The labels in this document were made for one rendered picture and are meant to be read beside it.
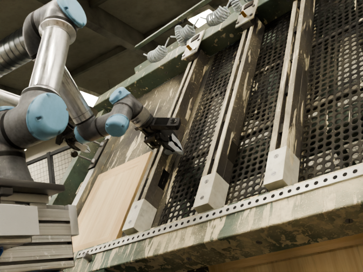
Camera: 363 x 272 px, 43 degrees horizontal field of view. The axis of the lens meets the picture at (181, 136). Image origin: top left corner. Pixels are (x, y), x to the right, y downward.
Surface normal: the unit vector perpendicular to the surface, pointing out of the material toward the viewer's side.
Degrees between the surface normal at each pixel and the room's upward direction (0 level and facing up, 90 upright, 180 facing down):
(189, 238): 54
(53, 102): 97
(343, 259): 90
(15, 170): 72
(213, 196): 90
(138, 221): 90
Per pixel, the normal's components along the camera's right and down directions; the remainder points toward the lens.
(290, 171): 0.73, -0.33
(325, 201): -0.65, -0.64
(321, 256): -0.66, -0.11
